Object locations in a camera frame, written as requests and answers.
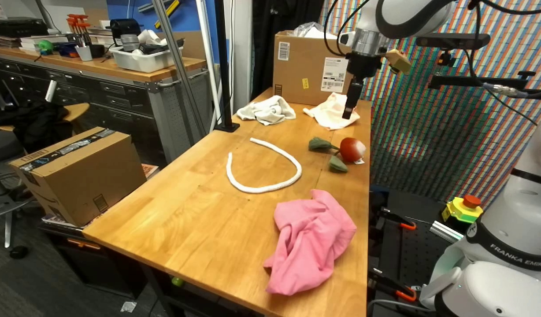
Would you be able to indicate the grey swivel chair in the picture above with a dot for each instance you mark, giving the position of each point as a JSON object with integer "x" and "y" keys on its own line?
{"x": 3, "y": 147}

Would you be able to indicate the pink shirt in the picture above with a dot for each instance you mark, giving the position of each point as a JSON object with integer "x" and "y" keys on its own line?
{"x": 311, "y": 240}

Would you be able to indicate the red radish plush toy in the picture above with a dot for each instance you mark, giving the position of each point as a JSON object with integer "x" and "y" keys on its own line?
{"x": 352, "y": 150}

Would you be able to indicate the red tool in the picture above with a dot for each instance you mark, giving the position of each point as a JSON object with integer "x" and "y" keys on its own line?
{"x": 77, "y": 22}

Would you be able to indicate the cardboard box with black tape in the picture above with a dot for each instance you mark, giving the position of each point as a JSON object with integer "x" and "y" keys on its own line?
{"x": 82, "y": 182}

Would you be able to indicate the yellow emergency stop button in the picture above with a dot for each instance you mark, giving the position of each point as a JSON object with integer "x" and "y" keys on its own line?
{"x": 461, "y": 210}

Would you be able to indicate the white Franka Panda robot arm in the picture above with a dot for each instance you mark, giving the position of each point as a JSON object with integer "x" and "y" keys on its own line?
{"x": 518, "y": 235}

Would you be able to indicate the round wooden stool top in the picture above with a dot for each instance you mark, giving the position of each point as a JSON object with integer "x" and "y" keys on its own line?
{"x": 77, "y": 110}

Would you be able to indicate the black pole stand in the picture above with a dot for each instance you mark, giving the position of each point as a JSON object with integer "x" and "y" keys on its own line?
{"x": 223, "y": 59}

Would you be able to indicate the white paper scrap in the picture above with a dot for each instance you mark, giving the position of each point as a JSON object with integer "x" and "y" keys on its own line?
{"x": 128, "y": 307}

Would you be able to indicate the black device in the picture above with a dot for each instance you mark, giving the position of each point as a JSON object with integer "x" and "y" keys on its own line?
{"x": 126, "y": 27}

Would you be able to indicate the wooden workbench with drawers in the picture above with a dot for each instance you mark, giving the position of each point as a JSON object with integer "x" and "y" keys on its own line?
{"x": 123, "y": 94}

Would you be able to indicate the green plastic item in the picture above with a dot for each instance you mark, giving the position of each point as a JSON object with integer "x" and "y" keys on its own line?
{"x": 45, "y": 46}

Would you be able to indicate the cardboard box with barcode labels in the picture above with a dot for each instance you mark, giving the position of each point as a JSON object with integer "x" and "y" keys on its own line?
{"x": 306, "y": 64}

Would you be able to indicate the black stereo camera bar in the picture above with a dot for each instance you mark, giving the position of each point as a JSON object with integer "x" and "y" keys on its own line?
{"x": 452, "y": 41}

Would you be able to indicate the white pole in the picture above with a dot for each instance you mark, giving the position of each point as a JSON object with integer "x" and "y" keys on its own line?
{"x": 207, "y": 53}

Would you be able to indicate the silver metal pole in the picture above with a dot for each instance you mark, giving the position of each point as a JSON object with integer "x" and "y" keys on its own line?
{"x": 177, "y": 55}

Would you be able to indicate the white plastic bin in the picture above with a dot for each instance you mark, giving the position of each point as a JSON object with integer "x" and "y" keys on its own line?
{"x": 140, "y": 61}

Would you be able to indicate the orange black bar clamp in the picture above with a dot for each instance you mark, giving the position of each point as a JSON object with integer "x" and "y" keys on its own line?
{"x": 407, "y": 297}
{"x": 408, "y": 226}

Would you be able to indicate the white towel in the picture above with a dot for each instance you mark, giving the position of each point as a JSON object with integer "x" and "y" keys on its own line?
{"x": 267, "y": 110}

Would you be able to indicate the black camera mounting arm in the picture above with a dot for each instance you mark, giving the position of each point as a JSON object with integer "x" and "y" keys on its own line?
{"x": 475, "y": 80}

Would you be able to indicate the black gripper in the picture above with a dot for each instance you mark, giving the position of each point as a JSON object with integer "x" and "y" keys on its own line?
{"x": 362, "y": 64}

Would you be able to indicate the black jacket heap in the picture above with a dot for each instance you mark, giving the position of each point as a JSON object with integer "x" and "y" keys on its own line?
{"x": 42, "y": 126}

